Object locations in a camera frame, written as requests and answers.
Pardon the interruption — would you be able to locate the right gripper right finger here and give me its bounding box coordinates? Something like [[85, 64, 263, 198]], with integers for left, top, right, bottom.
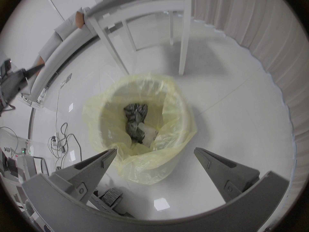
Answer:
[[193, 147, 260, 204]]

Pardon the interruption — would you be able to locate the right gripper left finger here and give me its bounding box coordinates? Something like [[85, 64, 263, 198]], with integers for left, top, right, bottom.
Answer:
[[51, 148, 118, 204]]

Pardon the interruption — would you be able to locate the yellow plastic bag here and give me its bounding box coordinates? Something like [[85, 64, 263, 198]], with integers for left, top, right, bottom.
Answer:
[[83, 73, 198, 185]]

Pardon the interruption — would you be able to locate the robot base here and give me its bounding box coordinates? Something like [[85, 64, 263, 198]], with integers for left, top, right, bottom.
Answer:
[[0, 139, 136, 232]]

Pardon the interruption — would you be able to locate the white trash bin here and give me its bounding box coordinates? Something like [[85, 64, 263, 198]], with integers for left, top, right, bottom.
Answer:
[[98, 77, 189, 184]]

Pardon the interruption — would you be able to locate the crumpled black plastic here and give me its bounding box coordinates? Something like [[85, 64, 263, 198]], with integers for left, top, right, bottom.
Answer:
[[124, 102, 149, 144]]

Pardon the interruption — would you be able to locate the orange pillow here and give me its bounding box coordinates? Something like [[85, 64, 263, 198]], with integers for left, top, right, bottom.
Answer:
[[34, 55, 46, 68], [75, 12, 85, 29]]

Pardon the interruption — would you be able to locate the light grey sofa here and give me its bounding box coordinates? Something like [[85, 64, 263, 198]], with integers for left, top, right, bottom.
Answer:
[[20, 7, 97, 101]]

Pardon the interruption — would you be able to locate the clear plastic wrapper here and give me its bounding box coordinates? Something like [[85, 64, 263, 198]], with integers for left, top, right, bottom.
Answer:
[[138, 123, 160, 146]]

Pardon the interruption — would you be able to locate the beige pleated curtain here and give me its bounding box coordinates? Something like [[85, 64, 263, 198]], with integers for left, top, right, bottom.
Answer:
[[191, 0, 309, 178]]

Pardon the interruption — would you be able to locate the grey padded white chair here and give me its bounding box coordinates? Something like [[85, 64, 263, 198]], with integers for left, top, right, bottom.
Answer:
[[83, 0, 195, 75]]

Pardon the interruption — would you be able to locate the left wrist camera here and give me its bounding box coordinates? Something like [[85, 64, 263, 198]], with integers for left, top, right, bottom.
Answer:
[[0, 59, 12, 78]]

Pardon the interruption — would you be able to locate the black cable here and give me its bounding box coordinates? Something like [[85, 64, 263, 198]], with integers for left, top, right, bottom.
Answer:
[[47, 122, 83, 169]]

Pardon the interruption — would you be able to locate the white cable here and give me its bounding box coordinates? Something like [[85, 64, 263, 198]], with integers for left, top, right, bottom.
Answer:
[[55, 85, 61, 140]]

